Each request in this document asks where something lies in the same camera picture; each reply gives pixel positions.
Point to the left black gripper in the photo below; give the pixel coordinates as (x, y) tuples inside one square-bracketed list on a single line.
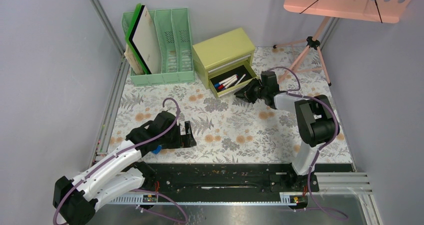
[(183, 141)]

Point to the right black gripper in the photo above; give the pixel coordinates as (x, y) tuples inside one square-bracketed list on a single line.
[(246, 94)]

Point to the slim blue white pen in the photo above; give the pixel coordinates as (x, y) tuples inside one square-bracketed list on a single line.
[(240, 79)]

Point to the white blue marker pen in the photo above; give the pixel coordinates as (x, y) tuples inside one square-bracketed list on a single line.
[(230, 84)]

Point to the white red marker pen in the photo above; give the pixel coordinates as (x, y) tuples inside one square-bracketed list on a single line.
[(222, 85)]

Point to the yellow-green drawer cabinet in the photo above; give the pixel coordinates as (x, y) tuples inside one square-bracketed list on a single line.
[(223, 56)]

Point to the green Treehouse book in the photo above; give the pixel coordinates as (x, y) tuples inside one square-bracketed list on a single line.
[(130, 64)]

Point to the purple cartoon book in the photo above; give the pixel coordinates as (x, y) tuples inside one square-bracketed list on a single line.
[(132, 62)]

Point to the green clip file folder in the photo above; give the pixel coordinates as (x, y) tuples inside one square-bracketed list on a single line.
[(130, 35)]

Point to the white perforated board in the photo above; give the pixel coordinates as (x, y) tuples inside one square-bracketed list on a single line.
[(146, 40)]

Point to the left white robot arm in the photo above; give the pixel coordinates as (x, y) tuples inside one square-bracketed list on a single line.
[(77, 199)]

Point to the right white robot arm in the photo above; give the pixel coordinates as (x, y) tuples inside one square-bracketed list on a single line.
[(316, 120)]

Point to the small blue cap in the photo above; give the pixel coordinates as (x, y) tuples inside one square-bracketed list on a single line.
[(157, 150)]

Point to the floral table mat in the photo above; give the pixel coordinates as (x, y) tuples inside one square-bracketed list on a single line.
[(226, 129)]

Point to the mint green file organizer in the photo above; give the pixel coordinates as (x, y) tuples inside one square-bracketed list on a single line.
[(175, 41)]

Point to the pink music stand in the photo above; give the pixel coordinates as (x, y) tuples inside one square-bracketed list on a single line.
[(376, 48)]

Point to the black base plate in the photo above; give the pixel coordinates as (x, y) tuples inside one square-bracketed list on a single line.
[(232, 183)]

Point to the aluminium rail frame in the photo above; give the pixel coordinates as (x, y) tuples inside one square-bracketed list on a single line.
[(98, 78)]

